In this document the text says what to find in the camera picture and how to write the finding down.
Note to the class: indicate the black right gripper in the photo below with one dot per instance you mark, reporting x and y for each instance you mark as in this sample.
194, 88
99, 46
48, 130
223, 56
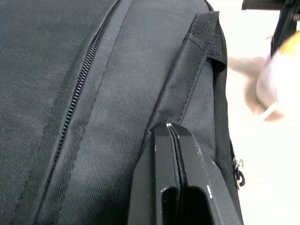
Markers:
284, 25

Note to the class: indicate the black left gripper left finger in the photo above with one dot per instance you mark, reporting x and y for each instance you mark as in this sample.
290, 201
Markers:
152, 168

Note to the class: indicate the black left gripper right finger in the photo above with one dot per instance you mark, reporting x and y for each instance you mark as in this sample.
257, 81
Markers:
199, 173

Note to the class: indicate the black fabric laptop bag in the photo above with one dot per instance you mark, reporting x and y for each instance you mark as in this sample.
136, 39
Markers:
93, 93

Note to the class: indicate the person's pale hand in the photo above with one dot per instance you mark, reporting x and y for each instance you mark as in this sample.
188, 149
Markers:
267, 89

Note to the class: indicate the silver zipper pull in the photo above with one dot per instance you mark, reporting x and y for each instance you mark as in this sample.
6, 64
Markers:
239, 174

